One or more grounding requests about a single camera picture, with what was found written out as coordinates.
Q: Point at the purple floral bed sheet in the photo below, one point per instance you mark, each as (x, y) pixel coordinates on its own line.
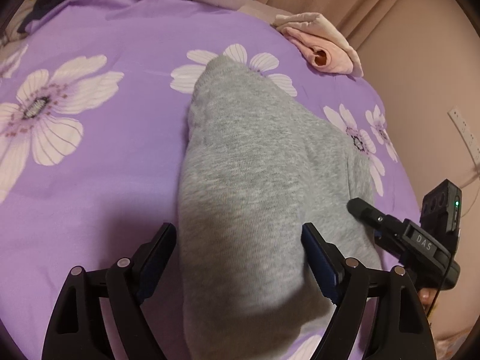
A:
(93, 132)

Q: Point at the person right hand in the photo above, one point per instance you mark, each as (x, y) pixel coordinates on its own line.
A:
(426, 297)

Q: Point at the pink folded garment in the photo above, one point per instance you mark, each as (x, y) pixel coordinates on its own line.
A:
(322, 54)

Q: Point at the white power strip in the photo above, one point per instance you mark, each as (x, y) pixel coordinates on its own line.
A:
(466, 134)

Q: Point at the dark navy garment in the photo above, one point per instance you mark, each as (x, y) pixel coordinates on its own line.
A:
(39, 10)

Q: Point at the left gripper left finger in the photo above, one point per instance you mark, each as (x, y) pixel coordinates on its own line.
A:
(76, 328)

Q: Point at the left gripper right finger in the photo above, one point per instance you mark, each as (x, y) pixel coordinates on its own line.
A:
(375, 309)

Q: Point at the cream folded cloth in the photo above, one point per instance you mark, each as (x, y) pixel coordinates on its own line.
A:
(316, 24)

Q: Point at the grey sweater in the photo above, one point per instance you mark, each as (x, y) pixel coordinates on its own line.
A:
(258, 166)

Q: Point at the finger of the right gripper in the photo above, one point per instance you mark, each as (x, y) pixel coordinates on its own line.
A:
(367, 214)

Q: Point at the pink curtain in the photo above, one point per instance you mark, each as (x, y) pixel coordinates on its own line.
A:
(375, 0)

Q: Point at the black camera box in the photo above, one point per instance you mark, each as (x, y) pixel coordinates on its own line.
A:
(441, 210)

